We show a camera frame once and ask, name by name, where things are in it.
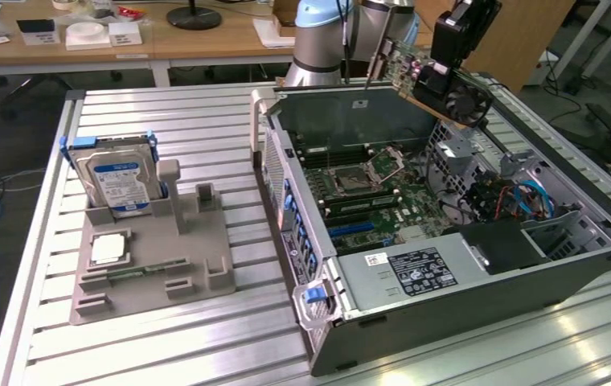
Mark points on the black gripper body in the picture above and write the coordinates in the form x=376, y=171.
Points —
x=452, y=36

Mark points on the graphics card with black fan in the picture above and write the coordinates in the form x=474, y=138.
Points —
x=466, y=102

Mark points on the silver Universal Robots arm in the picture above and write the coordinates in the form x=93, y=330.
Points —
x=316, y=52

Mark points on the wooden cabinet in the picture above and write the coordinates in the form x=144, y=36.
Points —
x=530, y=40

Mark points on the silver disk bay cage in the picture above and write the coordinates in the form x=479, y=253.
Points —
x=455, y=153

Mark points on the metal socket cover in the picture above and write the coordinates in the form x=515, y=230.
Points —
x=388, y=161

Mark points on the CPU socket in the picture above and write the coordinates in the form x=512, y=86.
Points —
x=351, y=179

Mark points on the cardboard box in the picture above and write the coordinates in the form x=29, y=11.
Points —
x=284, y=12

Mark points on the white paper stack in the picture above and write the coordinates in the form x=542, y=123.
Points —
x=271, y=34

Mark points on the installed RAM stick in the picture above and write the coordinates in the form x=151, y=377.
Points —
x=359, y=205

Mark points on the blue expansion slot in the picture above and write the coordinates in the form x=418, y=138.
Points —
x=348, y=230

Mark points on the wooden desk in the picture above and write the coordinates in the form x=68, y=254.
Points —
x=16, y=52
x=203, y=44

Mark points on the black round lamp base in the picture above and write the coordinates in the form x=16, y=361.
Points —
x=192, y=18

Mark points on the grey power supply unit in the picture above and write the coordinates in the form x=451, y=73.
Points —
x=375, y=293

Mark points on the blue case latch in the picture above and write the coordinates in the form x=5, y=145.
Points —
x=315, y=295

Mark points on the small white box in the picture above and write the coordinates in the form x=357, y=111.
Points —
x=122, y=34

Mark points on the red packet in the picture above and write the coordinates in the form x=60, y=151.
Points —
x=128, y=12

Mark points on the open dark grey PC case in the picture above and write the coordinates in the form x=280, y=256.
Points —
x=444, y=317

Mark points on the hard disk with blue caddy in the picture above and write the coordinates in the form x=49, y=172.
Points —
x=117, y=181

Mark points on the flat white box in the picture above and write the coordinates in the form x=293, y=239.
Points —
x=88, y=43

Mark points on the white round bowl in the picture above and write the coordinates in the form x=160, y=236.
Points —
x=86, y=29

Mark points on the grey parts rack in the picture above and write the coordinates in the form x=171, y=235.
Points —
x=149, y=249

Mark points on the white tape roll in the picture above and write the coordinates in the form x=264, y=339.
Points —
x=61, y=4

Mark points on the green RAM stick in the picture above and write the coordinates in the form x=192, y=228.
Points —
x=133, y=272

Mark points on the silver CPU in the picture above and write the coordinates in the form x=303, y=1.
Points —
x=109, y=249

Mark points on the white box with black top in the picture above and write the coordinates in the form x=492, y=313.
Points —
x=40, y=36

